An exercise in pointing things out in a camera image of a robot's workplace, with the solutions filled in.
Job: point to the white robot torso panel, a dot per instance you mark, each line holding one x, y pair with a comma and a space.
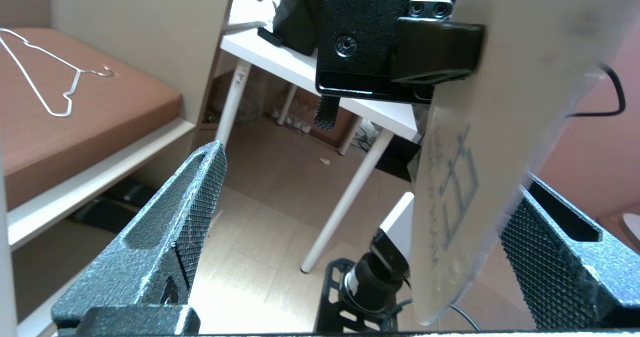
400, 222

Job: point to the brown bench seat cushion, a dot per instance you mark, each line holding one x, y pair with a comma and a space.
100, 127

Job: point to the white table leg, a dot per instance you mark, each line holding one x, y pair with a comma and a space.
345, 202
350, 137
286, 104
232, 102

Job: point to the black bag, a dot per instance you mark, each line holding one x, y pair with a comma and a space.
295, 17

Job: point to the black slipper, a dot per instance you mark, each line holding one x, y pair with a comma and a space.
125, 194

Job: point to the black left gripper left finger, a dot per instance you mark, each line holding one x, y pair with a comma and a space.
150, 257

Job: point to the black robot chassis part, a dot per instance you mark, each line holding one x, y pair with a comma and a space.
365, 282

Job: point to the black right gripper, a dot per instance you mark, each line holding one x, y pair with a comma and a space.
360, 27

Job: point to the white bench seat board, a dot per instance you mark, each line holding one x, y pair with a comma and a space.
100, 174

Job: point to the blue and white door hanger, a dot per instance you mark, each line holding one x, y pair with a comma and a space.
500, 127

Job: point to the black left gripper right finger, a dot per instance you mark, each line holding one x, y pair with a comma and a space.
565, 277

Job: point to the white table top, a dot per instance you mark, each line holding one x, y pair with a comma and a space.
280, 62

